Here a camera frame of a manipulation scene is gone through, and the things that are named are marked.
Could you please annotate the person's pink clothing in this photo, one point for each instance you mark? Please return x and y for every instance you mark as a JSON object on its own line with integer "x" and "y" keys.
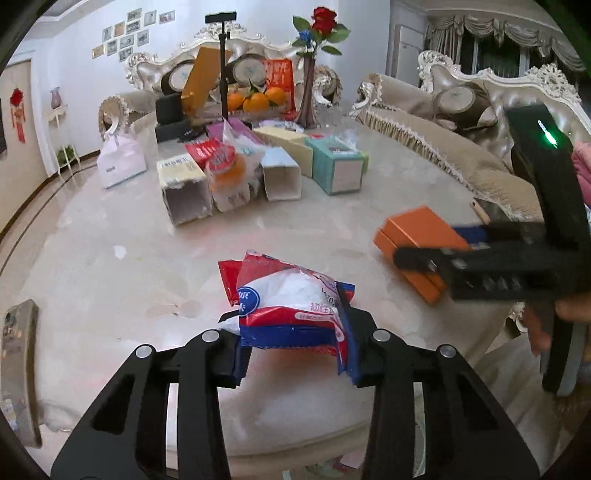
{"x": 582, "y": 170}

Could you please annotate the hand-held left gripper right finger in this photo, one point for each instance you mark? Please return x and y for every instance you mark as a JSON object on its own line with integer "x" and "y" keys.
{"x": 364, "y": 346}

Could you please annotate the teal carton box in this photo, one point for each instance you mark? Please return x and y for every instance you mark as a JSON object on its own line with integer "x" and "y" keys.
{"x": 344, "y": 173}

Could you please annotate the shiny purple box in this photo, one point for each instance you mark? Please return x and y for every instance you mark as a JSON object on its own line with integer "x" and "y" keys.
{"x": 240, "y": 129}

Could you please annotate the clear plastic bag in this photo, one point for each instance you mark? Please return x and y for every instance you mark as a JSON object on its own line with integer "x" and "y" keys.
{"x": 231, "y": 170}

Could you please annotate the red knot wall decoration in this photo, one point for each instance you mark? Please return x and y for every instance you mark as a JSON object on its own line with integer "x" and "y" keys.
{"x": 17, "y": 106}

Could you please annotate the pink vase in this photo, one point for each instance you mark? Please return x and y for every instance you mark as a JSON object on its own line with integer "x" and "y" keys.
{"x": 55, "y": 98}

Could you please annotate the yellow tilted board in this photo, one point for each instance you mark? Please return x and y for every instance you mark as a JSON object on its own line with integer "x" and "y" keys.
{"x": 201, "y": 78}

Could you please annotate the white corner shelf stand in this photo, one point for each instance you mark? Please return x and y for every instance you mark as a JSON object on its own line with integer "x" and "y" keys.
{"x": 64, "y": 134}

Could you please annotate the person's right hand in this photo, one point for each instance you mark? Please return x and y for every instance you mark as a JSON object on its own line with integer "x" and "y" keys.
{"x": 575, "y": 309}

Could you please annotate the orange cardboard box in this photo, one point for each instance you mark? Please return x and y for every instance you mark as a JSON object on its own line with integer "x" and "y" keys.
{"x": 415, "y": 230}

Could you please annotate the dark glass vase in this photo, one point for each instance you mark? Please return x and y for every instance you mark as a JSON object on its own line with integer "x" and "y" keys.
{"x": 307, "y": 101}

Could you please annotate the white standing air conditioner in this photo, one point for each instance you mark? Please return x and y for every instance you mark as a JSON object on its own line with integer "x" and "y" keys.
{"x": 408, "y": 50}

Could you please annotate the red blue white snack packet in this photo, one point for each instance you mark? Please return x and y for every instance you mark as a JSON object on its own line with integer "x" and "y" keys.
{"x": 286, "y": 295}

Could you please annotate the orange fruit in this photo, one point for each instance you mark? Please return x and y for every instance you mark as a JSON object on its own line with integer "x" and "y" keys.
{"x": 235, "y": 101}
{"x": 256, "y": 104}
{"x": 276, "y": 96}

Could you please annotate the grey smartphone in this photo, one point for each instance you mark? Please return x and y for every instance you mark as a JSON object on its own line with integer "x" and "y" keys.
{"x": 18, "y": 369}

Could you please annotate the light blue carton box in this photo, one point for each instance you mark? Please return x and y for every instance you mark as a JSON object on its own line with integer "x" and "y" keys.
{"x": 279, "y": 177}

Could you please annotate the large red printed packet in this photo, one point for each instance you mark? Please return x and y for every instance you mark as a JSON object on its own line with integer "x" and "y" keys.
{"x": 279, "y": 76}

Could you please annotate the artificial red rose bouquet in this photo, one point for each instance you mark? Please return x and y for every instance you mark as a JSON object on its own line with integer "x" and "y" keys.
{"x": 323, "y": 23}

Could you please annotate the glass fruit bowl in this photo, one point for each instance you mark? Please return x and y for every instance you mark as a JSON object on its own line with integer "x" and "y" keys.
{"x": 281, "y": 110}

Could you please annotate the ornate beige side sofa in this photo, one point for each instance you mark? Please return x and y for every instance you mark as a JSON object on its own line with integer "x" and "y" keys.
{"x": 415, "y": 120}

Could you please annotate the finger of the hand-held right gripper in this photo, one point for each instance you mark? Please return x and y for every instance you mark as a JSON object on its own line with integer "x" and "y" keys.
{"x": 415, "y": 259}
{"x": 471, "y": 233}

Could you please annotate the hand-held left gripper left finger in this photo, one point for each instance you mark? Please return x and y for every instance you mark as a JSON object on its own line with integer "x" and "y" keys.
{"x": 226, "y": 355}

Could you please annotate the black phone stand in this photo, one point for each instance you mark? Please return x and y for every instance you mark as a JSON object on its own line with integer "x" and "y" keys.
{"x": 224, "y": 60}

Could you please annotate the white pink tissue pack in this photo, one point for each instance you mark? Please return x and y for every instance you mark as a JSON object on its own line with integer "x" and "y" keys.
{"x": 120, "y": 161}

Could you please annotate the round-print brown cushion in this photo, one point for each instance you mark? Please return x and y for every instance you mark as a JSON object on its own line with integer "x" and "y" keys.
{"x": 178, "y": 76}
{"x": 249, "y": 69}
{"x": 464, "y": 106}

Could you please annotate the draped beige curtains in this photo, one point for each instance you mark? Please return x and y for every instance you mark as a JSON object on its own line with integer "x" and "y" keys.
{"x": 498, "y": 32}

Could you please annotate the pale yellow carton box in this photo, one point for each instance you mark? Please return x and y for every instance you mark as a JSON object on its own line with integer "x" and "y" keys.
{"x": 291, "y": 145}

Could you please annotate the ornate beige three-seat sofa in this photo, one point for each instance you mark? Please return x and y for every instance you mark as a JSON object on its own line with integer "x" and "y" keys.
{"x": 152, "y": 69}

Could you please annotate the black rounded case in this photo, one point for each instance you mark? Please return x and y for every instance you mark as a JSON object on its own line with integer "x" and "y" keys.
{"x": 171, "y": 110}

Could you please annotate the cluster of wall photo frames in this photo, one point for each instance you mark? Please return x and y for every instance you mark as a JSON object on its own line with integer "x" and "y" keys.
{"x": 129, "y": 34}

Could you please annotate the cream open carton box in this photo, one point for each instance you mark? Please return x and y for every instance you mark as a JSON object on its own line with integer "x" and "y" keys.
{"x": 184, "y": 198}

